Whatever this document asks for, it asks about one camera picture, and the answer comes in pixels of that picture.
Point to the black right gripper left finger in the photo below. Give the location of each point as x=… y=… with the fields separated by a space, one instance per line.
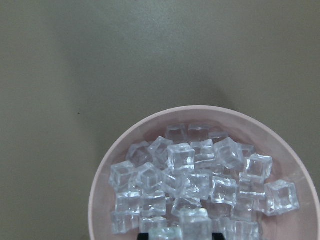
x=143 y=236

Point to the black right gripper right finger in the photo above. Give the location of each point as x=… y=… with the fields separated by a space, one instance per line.
x=217 y=236

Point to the clear ice cube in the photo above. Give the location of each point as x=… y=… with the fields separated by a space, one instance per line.
x=196 y=224

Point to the clear ice cubes pile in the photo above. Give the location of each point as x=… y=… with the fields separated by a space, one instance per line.
x=195 y=166

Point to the pink bowl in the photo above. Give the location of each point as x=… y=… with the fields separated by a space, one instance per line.
x=302 y=224

